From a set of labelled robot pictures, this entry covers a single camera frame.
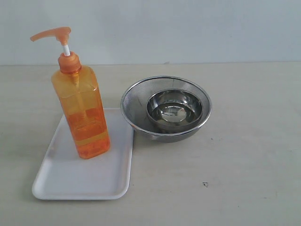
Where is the white rectangular plastic tray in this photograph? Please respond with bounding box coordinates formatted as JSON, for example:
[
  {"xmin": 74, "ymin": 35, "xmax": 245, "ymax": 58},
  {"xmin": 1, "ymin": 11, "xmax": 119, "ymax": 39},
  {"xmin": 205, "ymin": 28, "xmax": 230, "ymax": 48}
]
[{"xmin": 32, "ymin": 108, "xmax": 134, "ymax": 200}]

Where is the small stainless steel bowl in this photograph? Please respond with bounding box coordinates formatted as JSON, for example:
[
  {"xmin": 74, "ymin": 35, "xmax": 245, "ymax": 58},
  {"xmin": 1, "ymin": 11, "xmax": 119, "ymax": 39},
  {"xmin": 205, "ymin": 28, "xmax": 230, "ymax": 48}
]
[{"xmin": 146, "ymin": 89, "xmax": 203, "ymax": 130}]

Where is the orange dish soap pump bottle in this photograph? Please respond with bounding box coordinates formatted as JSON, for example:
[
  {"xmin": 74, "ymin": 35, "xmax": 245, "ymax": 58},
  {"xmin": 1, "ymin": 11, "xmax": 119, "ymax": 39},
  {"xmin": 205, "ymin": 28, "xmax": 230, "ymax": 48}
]
[{"xmin": 30, "ymin": 27, "xmax": 110, "ymax": 159}]

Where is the steel mesh colander bowl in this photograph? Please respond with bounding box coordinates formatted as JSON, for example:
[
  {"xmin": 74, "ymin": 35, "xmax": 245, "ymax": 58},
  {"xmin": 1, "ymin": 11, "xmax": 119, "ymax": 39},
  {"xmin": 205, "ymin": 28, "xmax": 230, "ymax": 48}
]
[{"xmin": 120, "ymin": 76, "xmax": 212, "ymax": 143}]

